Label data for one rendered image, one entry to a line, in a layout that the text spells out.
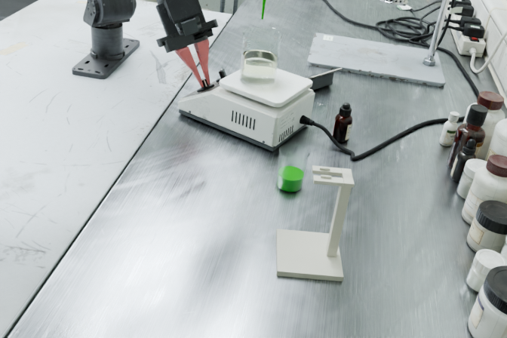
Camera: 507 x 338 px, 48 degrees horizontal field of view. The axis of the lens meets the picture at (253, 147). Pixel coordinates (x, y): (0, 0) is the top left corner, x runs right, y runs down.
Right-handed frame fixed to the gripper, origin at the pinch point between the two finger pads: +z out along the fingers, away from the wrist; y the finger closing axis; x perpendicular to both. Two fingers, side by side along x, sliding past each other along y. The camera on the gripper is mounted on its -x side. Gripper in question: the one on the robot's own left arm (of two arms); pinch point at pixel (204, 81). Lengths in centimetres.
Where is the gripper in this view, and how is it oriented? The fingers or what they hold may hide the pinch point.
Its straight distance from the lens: 99.2
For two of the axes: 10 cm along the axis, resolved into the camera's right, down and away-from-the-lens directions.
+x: -1.9, -1.8, 9.6
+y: 9.3, -3.6, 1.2
